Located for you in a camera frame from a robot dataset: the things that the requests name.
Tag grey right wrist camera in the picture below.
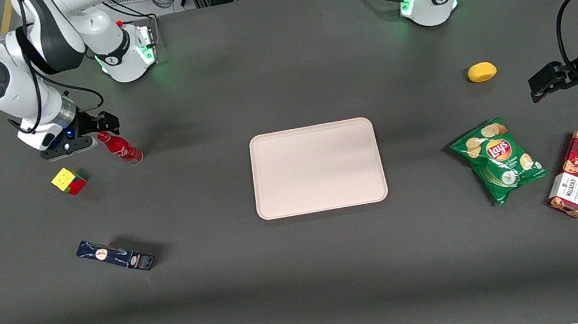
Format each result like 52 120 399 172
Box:
38 134 98 162

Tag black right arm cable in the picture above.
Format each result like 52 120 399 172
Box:
0 0 109 137

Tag dark blue snack box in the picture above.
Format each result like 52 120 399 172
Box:
74 230 158 281

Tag pale pink plastic tray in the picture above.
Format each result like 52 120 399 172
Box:
245 115 390 222

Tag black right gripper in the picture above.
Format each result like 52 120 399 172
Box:
66 105 121 141

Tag yellow lemon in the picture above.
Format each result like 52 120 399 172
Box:
466 60 499 85

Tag multicoloured puzzle cube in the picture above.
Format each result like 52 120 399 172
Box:
49 164 90 199

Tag green Lay's chips bag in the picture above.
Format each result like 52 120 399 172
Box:
446 110 553 213

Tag red coke bottle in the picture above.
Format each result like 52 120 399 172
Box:
96 125 146 171

